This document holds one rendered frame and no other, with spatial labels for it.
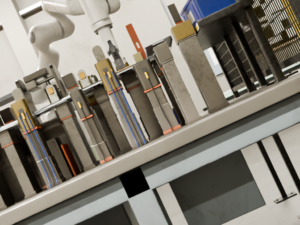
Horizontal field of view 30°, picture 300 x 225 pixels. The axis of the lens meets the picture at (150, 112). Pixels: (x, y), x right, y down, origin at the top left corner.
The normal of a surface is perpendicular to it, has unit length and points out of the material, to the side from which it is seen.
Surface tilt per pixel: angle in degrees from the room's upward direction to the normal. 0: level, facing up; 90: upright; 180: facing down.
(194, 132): 90
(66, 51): 90
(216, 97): 90
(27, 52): 90
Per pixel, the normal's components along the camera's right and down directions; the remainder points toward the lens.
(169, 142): -0.08, 0.00
